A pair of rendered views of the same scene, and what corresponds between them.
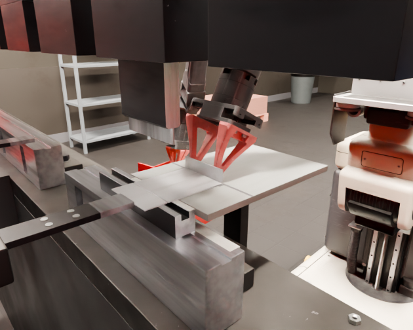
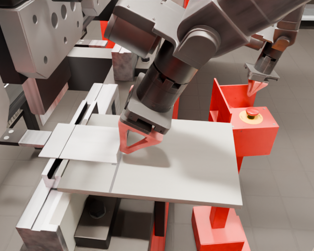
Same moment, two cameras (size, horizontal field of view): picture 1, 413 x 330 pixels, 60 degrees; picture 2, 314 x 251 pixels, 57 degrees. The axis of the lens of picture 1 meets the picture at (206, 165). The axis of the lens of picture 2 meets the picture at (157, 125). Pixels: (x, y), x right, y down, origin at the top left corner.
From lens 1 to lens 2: 45 cm
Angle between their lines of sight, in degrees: 45
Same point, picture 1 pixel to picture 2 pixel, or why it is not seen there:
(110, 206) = (29, 140)
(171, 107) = (32, 99)
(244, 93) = (155, 94)
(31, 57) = not seen: outside the picture
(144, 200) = (52, 147)
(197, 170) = not seen: hidden behind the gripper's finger
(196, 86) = (285, 23)
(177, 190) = (82, 150)
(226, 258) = (42, 226)
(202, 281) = (19, 229)
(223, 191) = (103, 172)
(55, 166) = (125, 66)
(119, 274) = not seen: hidden behind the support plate
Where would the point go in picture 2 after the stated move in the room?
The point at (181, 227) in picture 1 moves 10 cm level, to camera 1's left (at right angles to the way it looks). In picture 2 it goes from (50, 182) to (23, 149)
